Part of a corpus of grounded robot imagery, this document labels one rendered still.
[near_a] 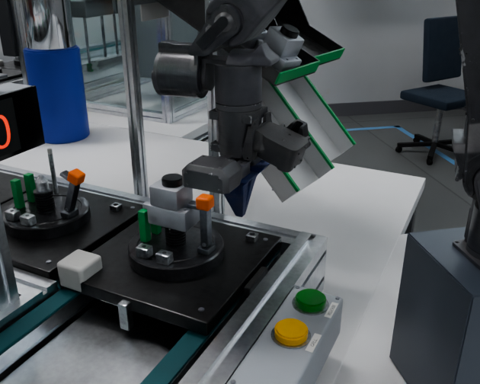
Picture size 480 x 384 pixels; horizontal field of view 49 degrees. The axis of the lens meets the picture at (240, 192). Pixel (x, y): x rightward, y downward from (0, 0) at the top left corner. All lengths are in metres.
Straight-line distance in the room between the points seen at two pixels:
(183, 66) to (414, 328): 0.43
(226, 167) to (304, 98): 0.58
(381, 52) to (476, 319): 4.54
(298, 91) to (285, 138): 0.53
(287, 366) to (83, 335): 0.28
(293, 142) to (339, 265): 0.41
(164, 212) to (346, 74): 4.31
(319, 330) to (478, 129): 0.29
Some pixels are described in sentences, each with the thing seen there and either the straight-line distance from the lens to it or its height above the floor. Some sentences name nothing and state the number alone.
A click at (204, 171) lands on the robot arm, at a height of 1.16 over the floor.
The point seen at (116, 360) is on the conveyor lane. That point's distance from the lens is 0.71.
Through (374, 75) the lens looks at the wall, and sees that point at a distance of 5.10.
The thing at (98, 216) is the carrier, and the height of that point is 0.97.
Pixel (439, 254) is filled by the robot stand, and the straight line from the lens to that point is 0.66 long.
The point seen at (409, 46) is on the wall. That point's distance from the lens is 5.20.
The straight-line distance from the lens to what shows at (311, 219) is 1.15.
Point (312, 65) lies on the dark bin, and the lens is 0.93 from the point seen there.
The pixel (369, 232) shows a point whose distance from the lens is 1.12.
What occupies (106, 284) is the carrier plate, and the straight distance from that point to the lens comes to 0.75.
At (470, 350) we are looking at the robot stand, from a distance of 0.65.
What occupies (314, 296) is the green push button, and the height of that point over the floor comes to 0.97.
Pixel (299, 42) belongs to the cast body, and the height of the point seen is 1.25.
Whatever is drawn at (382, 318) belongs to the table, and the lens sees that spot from 0.88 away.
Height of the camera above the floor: 1.38
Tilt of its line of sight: 24 degrees down
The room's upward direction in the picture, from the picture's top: straight up
